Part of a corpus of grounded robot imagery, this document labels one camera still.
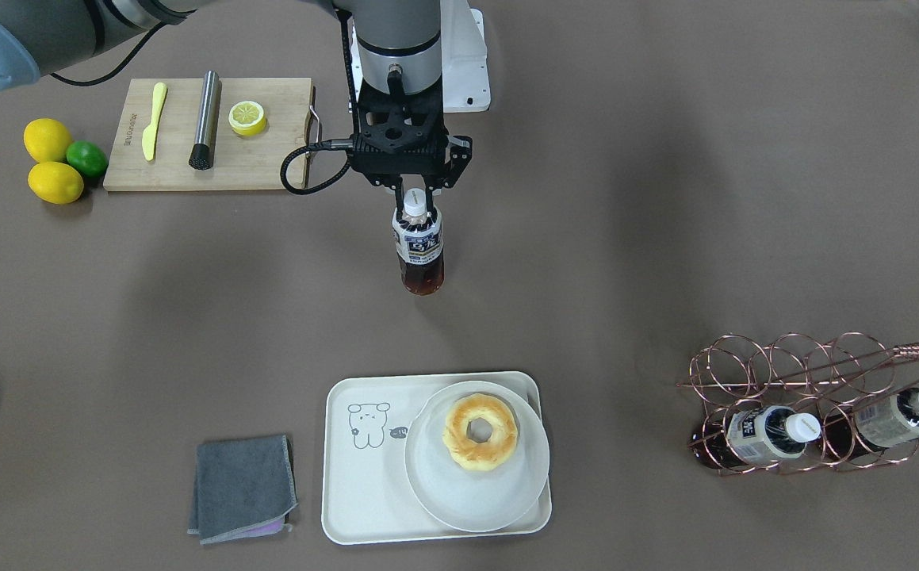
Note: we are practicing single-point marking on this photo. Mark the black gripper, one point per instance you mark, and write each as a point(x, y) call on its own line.
point(459, 155)

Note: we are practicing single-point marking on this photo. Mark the tea bottle white cap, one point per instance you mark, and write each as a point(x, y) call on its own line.
point(419, 245)

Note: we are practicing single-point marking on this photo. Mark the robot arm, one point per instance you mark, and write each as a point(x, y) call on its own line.
point(41, 38)

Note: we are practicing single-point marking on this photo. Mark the cream rabbit tray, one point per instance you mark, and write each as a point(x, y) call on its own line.
point(366, 495)

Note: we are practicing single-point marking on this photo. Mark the tea bottle front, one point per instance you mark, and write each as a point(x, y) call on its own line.
point(760, 437)
point(875, 428)

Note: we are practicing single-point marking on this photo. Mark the bamboo cutting board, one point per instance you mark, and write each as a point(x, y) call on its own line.
point(239, 163)

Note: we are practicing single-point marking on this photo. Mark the half lemon slice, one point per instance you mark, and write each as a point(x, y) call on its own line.
point(247, 118)

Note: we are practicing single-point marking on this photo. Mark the steel muddler black tip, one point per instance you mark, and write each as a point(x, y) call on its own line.
point(201, 155)

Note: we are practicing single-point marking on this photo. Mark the glazed donut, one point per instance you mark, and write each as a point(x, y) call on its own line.
point(501, 443)

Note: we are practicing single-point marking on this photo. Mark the yellow plastic knife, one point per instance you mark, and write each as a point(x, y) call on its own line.
point(150, 132)

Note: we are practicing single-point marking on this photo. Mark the white round plate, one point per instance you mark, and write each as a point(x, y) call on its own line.
point(471, 500)

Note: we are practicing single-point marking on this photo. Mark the green lime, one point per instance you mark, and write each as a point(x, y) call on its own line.
point(87, 158)

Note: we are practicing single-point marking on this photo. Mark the grey folded cloth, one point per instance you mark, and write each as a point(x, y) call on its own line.
point(243, 488)

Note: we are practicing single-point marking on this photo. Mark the yellow lemon near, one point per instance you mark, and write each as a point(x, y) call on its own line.
point(56, 183)

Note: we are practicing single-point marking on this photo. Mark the yellow lemon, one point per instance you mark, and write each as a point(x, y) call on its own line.
point(47, 140)
point(56, 183)

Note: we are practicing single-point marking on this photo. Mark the yellow lemon far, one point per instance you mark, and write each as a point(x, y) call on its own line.
point(47, 140)

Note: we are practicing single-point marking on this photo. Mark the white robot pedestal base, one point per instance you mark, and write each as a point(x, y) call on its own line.
point(467, 63)

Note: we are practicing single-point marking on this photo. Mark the copper wire bottle rack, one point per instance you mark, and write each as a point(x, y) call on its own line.
point(839, 376)

